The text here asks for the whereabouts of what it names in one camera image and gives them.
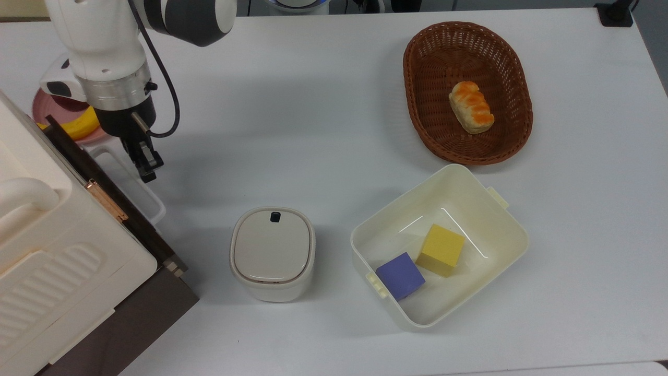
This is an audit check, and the cream plastic storage box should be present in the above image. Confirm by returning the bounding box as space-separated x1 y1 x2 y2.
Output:
0 91 159 376

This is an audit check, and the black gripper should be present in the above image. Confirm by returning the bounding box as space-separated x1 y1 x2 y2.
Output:
96 95 164 184

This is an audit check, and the black cable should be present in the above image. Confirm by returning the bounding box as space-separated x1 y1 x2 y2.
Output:
128 0 182 139

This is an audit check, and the brown wicker basket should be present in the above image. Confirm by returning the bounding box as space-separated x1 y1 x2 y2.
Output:
402 21 534 166

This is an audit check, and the yellow banana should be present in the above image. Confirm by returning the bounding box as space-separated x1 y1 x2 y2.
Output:
36 107 101 141

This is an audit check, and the purple cube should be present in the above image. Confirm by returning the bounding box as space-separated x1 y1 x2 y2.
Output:
376 252 426 302

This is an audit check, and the yellow cube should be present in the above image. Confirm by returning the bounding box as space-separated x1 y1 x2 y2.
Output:
415 224 466 278

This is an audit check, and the copper latch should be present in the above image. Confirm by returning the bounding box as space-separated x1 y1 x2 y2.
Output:
84 179 129 224

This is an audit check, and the wooden drawer with white handle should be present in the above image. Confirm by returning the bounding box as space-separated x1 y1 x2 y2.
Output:
44 114 189 279

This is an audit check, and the dark brown cabinet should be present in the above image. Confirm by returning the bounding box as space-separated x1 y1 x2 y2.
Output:
35 261 200 376

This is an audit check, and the light wooden desk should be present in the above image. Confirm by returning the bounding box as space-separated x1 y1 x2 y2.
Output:
0 0 53 22

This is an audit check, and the white lidded bin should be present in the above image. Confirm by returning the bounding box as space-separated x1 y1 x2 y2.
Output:
229 207 317 303

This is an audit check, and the pink plate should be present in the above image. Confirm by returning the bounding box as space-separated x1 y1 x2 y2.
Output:
32 88 109 145

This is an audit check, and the bread loaf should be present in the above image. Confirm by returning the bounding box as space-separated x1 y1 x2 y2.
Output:
448 80 495 135

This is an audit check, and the black table clamp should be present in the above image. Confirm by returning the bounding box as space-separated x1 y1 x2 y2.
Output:
594 0 640 28

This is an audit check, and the cream plastic tub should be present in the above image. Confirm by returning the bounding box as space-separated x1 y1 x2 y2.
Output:
350 163 530 330

